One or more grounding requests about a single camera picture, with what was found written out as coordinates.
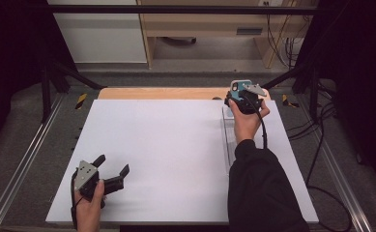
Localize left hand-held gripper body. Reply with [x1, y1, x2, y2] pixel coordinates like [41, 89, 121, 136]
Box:
[73, 159, 126, 209]

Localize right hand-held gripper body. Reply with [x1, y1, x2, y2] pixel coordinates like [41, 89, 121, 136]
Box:
[235, 82, 268, 116]

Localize teal phone case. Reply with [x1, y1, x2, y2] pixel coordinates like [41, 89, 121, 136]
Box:
[223, 79, 253, 119]

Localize clear plastic tray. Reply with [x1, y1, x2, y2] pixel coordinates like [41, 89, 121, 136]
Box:
[221, 105, 242, 178]

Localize person's right hand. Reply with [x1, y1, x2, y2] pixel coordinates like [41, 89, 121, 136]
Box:
[228, 98, 271, 145]

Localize person's left hand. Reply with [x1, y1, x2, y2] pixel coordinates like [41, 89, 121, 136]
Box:
[73, 179, 106, 232]

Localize yellow black hazard tape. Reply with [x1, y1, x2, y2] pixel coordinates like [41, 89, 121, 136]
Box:
[74, 93, 89, 110]
[281, 94, 302, 109]

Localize light wooden desk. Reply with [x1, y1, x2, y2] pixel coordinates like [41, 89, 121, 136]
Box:
[136, 0, 319, 70]

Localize white power outlet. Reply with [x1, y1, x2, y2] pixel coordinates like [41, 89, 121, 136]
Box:
[258, 0, 283, 7]

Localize black curtain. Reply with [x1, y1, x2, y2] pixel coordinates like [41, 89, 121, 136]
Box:
[0, 0, 77, 156]
[295, 0, 376, 189]

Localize white cabinet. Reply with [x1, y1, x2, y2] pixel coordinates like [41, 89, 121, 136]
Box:
[46, 0, 148, 64]

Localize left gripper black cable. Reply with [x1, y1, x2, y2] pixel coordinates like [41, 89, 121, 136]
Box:
[70, 169, 81, 230]

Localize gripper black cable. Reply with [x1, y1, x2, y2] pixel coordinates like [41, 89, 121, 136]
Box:
[245, 95, 269, 150]
[70, 169, 81, 230]

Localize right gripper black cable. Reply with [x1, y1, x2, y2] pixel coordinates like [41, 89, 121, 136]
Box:
[245, 95, 269, 150]

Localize black frame strut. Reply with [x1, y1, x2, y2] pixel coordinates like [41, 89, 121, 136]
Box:
[41, 60, 108, 124]
[260, 62, 323, 121]

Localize aluminium floor rail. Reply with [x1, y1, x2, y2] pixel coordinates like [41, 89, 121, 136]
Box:
[295, 96, 374, 232]
[0, 92, 65, 232]

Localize bundle of black cables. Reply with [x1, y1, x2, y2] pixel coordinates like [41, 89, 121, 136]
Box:
[265, 5, 307, 70]

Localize black floor cables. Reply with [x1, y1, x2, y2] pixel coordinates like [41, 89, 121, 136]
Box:
[286, 80, 355, 232]

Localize black frame bar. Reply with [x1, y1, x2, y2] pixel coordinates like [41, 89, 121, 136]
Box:
[46, 4, 319, 15]

